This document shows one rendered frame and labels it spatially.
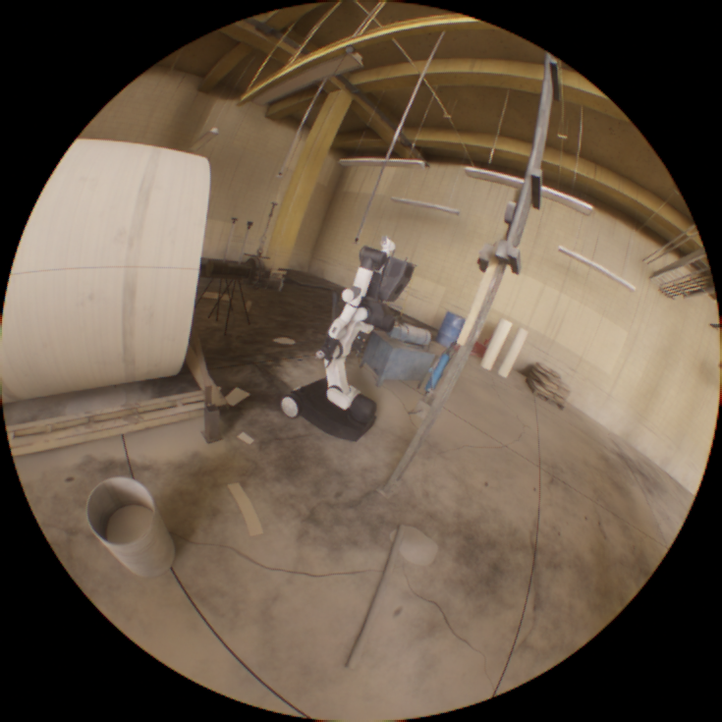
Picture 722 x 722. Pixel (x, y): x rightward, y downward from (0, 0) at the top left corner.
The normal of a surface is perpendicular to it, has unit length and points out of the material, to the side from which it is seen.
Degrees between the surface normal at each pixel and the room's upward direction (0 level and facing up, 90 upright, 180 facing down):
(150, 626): 0
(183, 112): 90
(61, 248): 75
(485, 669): 0
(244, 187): 90
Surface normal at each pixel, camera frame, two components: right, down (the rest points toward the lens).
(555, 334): -0.58, 0.11
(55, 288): 0.76, 0.41
